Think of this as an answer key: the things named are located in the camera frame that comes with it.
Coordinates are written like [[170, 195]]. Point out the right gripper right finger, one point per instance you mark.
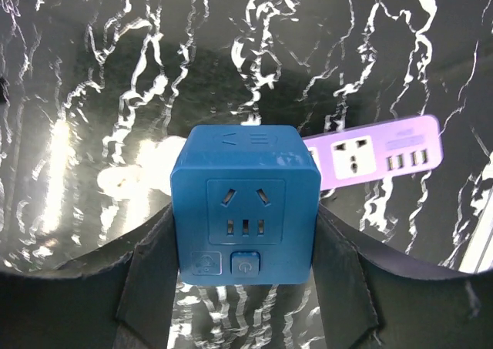
[[373, 296]]

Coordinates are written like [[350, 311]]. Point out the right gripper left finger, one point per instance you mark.
[[118, 296]]

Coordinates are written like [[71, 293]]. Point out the blue cube socket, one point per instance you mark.
[[245, 202]]

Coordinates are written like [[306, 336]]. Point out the purple power strip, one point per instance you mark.
[[373, 152]]

